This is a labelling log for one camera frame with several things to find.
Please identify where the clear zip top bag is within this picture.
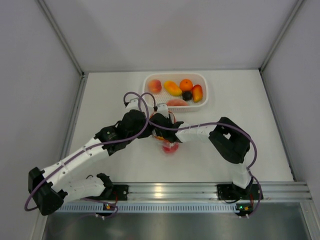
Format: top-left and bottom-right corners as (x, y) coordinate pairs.
(152, 111), (181, 157)

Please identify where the red fake apple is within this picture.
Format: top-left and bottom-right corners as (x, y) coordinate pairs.
(161, 142), (179, 154)

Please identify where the fake watermelon slice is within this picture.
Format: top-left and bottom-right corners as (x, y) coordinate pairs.
(166, 99), (189, 107)

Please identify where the peach fake fruit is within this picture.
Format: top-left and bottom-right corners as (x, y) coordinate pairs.
(148, 79), (162, 94)

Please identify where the dark fake plum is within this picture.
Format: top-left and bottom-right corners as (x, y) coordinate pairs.
(182, 91), (193, 101)

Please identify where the yellow orange fake mango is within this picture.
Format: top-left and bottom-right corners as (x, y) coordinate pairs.
(191, 84), (203, 103)

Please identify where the orange fake fruit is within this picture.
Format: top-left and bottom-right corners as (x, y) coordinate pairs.
(179, 78), (194, 92)

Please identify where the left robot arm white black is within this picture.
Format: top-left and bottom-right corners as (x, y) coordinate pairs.
(26, 98), (151, 216)

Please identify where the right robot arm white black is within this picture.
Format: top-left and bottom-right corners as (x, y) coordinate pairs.
(149, 112), (258, 200)

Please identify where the white perforated plastic basket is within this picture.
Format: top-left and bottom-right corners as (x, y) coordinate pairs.
(142, 72), (209, 113)

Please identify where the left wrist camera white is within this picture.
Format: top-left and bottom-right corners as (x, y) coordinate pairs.
(125, 98), (140, 112)

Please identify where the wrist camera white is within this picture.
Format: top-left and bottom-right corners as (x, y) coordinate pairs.
(153, 103), (169, 119)
(125, 98), (140, 112)

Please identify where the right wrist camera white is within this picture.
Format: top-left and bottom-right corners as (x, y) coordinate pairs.
(153, 103), (169, 119)

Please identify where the white slotted cable duct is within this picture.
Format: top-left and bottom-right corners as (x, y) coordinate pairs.
(57, 202), (251, 214)

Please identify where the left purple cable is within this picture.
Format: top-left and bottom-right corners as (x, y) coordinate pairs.
(24, 91), (151, 212)

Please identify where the aluminium rail frame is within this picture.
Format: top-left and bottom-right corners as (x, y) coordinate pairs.
(39, 181), (312, 202)

